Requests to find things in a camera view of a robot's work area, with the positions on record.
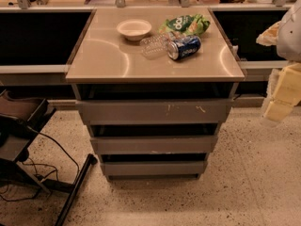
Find grey drawer cabinet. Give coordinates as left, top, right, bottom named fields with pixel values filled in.
left=65, top=6, right=246, bottom=183

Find grey counter frame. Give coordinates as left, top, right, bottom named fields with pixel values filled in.
left=0, top=8, right=94, bottom=85
left=212, top=6, right=288, bottom=81

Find grey bottom drawer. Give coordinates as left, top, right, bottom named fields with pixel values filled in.
left=101, top=153, right=207, bottom=179

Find green chip bag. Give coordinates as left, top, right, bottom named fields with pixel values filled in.
left=158, top=14, right=211, bottom=36

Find blue soda can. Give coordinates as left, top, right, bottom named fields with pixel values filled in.
left=167, top=36, right=201, bottom=60

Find grey left counter frame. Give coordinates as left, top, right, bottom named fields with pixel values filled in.
left=0, top=8, right=94, bottom=85

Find grey right counter frame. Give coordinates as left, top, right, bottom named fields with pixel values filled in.
left=212, top=6, right=288, bottom=81

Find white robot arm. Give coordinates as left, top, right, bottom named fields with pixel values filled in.
left=256, top=0, right=301, bottom=126

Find grey top drawer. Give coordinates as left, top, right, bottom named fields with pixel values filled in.
left=76, top=99, right=233, bottom=125

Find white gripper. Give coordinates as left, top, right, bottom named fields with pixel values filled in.
left=256, top=22, right=301, bottom=122

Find clear plastic bottle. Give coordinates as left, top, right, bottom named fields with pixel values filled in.
left=139, top=32, right=182, bottom=59

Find black cable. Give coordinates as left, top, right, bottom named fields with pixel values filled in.
left=0, top=122, right=82, bottom=203

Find grey drawer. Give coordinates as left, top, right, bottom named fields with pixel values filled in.
left=101, top=153, right=207, bottom=179
left=90, top=123, right=217, bottom=154
left=76, top=99, right=233, bottom=125

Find white bowl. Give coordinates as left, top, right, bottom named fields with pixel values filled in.
left=117, top=19, right=152, bottom=41

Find black cart with tray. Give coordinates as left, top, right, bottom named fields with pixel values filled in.
left=0, top=90, right=97, bottom=226

